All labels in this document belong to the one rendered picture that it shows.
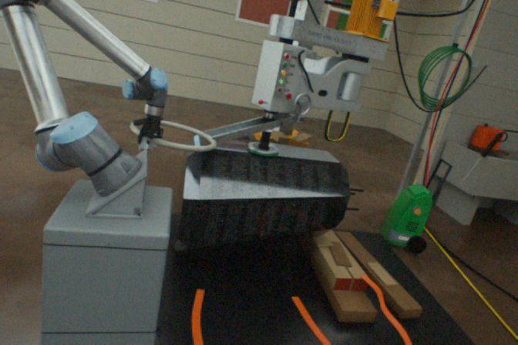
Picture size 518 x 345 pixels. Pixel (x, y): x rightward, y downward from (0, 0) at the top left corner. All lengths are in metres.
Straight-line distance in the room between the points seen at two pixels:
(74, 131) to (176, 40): 7.08
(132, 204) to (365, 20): 1.99
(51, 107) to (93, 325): 0.81
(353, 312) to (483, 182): 2.67
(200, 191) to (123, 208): 0.86
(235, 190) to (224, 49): 6.38
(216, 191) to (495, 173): 3.38
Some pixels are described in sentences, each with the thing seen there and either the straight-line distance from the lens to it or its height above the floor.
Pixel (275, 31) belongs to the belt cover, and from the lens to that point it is 2.23.
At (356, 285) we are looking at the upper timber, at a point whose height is 0.15.
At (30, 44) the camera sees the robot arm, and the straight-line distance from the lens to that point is 1.57.
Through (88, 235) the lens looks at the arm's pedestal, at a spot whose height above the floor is 0.83.
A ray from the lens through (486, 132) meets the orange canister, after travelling 5.05.
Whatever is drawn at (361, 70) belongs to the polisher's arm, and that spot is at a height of 1.50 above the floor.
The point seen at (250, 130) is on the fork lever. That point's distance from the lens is 2.24.
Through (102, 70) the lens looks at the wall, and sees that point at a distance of 8.54.
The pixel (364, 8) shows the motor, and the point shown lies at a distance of 2.69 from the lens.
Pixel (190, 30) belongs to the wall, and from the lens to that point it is 8.30.
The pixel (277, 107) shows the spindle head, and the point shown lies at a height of 1.18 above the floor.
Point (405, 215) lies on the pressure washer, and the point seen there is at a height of 0.34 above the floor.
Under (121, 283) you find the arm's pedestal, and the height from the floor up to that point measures 0.65.
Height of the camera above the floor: 1.54
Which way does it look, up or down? 17 degrees down
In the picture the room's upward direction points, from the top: 12 degrees clockwise
